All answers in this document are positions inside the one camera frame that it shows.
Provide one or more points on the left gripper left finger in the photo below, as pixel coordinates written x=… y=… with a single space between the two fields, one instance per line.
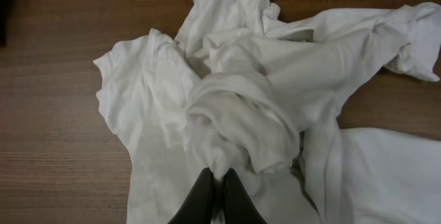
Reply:
x=197 y=208

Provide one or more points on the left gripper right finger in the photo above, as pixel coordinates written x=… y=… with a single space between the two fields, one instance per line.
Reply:
x=237 y=205

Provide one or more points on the white t-shirt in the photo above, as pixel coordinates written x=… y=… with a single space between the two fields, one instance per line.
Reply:
x=238 y=89

